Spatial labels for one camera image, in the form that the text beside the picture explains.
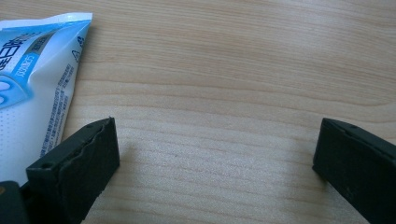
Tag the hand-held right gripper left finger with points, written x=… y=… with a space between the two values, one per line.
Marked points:
x=77 y=168

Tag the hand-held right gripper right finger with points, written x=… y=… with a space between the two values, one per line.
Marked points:
x=358 y=161

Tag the white and blue wipes packet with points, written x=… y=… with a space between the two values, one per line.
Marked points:
x=34 y=102

